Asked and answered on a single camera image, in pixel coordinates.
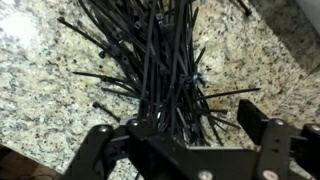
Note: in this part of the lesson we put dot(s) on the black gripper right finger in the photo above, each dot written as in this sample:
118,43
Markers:
280,142

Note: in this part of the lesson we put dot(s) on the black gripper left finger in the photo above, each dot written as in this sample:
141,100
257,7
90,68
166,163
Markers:
155,155

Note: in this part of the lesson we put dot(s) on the black zip ties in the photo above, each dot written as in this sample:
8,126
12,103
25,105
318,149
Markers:
152,42

